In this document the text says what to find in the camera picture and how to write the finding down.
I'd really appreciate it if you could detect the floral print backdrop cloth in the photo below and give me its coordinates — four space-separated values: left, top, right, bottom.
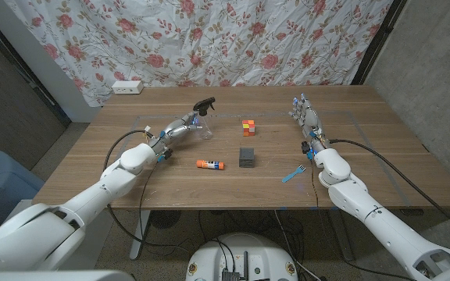
4 0 394 107

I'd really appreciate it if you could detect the white power strip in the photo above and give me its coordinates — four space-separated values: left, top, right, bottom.
111 80 145 95

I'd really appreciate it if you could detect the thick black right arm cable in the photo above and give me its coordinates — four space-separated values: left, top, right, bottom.
328 138 450 240

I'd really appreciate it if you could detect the black trigger sprayer head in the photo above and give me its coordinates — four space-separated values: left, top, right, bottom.
192 97 216 117

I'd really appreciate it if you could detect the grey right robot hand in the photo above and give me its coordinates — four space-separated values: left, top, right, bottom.
288 92 327 143

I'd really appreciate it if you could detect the clear plastic spray bottle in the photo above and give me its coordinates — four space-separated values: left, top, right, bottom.
193 112 214 141

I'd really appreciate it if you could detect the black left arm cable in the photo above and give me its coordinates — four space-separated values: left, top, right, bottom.
102 130 191 254

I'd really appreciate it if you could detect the round black floor fan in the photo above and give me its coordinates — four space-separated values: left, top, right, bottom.
149 210 182 230

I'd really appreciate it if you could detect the orange glue stick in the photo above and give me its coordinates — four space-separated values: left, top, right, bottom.
195 159 225 171

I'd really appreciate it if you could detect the dark grey cube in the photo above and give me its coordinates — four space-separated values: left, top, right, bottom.
238 147 255 169

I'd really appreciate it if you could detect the white table leg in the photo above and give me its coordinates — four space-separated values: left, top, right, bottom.
129 209 152 261
328 208 355 261

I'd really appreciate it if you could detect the black backdrop stand pole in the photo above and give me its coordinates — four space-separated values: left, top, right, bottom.
350 0 409 86

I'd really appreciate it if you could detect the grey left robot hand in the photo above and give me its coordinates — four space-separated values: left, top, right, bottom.
158 111 204 144

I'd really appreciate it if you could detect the blue plastic fork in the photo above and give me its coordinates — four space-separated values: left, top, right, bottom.
281 165 307 183

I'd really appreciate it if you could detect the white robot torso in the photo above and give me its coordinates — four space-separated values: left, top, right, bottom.
185 233 299 281

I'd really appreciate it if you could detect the orange yellow red cube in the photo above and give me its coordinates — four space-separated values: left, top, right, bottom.
241 119 256 137

